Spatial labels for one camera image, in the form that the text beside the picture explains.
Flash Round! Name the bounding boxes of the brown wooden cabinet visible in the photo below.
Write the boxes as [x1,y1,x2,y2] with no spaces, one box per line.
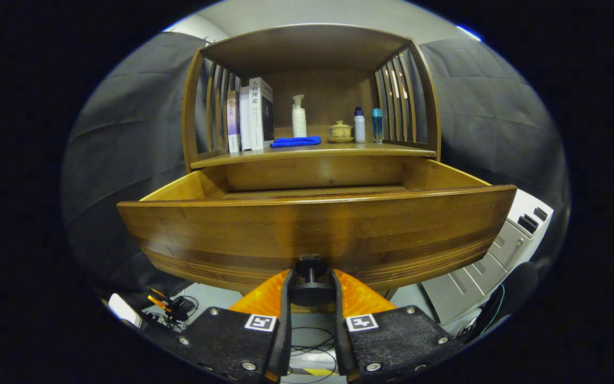
[181,23,442,172]

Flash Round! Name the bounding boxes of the orange and black tool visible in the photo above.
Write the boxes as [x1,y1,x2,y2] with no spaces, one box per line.
[147,288,196,321]

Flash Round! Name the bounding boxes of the thick white and black book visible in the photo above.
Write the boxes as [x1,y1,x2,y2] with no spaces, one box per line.
[248,77,276,151]

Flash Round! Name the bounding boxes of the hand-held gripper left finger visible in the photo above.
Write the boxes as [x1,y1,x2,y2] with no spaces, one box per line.
[176,269,293,383]

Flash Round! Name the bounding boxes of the white filing cabinet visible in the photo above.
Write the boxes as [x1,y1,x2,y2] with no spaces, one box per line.
[421,189,554,326]

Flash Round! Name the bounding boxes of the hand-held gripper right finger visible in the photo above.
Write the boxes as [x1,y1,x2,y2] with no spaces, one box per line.
[330,268,465,383]

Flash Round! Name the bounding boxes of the white pump bottle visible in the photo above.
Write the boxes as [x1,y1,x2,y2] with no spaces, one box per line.
[292,94,308,138]

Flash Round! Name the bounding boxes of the purple paperback book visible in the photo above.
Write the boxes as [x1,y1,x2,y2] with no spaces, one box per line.
[226,90,241,154]

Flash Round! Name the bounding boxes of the black floor cables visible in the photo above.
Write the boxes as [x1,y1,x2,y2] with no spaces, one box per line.
[290,326,338,383]

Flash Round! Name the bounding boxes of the black backdrop cloth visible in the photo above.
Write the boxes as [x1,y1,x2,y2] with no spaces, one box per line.
[62,31,571,299]

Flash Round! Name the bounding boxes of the thin white book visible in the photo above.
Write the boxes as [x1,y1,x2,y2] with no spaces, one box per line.
[239,85,254,151]

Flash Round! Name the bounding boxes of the brown wooden drawer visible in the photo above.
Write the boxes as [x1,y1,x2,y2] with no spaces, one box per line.
[117,157,518,307]

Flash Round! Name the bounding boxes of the blue folded cloth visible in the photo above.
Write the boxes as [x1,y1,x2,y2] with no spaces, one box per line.
[270,136,322,148]

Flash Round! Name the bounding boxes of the brown wooden countertop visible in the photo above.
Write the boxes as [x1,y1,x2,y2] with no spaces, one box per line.
[190,136,438,170]

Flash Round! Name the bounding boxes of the white device on floor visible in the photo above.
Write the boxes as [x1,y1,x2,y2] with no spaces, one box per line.
[108,293,145,329]

